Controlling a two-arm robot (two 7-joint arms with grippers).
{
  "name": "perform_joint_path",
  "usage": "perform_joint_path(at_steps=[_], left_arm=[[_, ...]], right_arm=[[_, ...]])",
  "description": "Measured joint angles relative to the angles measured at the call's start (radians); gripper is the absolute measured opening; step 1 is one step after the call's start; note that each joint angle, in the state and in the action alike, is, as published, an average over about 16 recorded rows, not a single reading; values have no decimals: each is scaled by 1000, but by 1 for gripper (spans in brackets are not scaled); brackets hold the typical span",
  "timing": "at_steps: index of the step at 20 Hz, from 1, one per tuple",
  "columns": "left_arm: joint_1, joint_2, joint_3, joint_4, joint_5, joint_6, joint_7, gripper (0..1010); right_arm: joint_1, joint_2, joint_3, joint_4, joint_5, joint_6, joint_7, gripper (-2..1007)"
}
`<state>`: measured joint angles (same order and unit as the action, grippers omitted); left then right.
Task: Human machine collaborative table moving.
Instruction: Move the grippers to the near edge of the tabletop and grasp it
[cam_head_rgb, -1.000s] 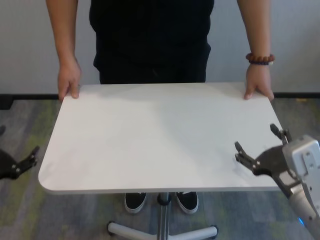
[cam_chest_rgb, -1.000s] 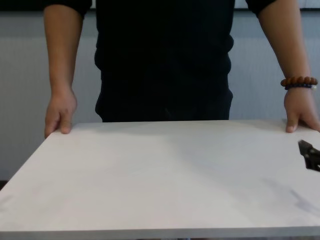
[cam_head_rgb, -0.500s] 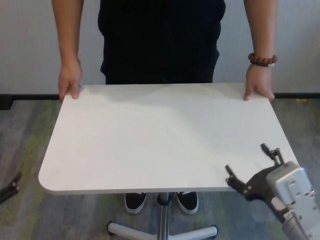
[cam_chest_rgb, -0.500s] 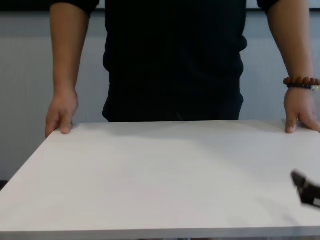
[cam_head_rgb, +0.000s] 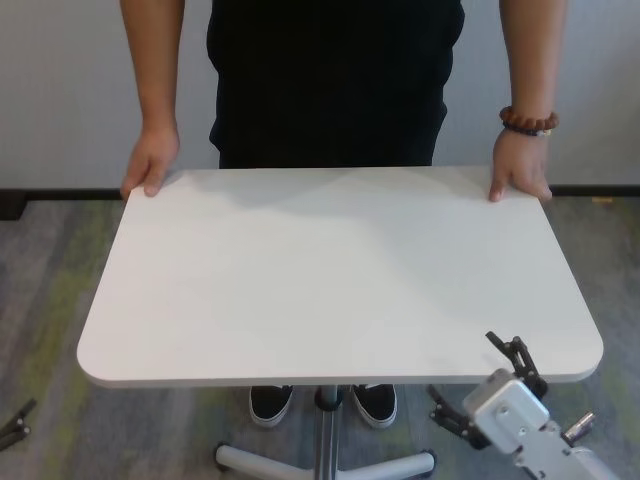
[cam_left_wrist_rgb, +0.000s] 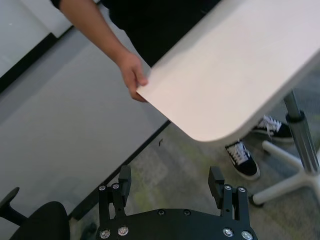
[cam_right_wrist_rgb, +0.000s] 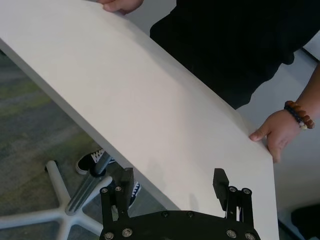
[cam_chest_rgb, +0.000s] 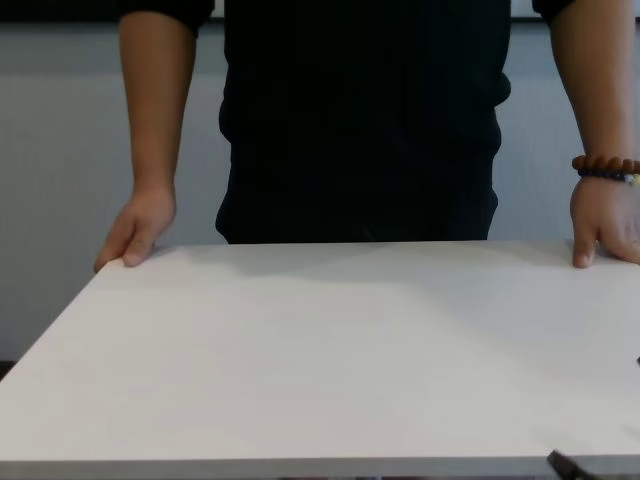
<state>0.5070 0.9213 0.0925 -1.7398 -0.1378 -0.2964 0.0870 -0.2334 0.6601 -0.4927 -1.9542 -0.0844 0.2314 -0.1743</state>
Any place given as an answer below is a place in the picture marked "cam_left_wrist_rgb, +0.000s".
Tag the white mobile pedestal table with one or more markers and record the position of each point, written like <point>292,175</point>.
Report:
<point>225,75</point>

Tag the person's right black sneaker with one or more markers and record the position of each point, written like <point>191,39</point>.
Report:
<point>246,166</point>

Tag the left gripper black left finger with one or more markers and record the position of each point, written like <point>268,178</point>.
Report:
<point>117,200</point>

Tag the black office chair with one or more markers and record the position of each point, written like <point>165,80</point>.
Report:
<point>42,222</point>

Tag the person in black clothes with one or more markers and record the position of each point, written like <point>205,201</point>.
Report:
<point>155,25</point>

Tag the person's left black sneaker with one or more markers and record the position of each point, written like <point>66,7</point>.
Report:
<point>282,131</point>

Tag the small black floor scrap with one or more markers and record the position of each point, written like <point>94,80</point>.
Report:
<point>160,142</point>

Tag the black wall frame strip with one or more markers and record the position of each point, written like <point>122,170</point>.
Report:
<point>30,60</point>

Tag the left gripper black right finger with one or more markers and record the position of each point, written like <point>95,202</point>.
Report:
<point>230,200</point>

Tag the person's right hand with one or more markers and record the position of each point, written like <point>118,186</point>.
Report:
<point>132,72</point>

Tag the person's black sneaker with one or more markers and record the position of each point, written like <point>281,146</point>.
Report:
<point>282,131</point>
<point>246,166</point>

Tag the person's right forearm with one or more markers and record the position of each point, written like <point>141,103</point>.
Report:
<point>95,27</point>

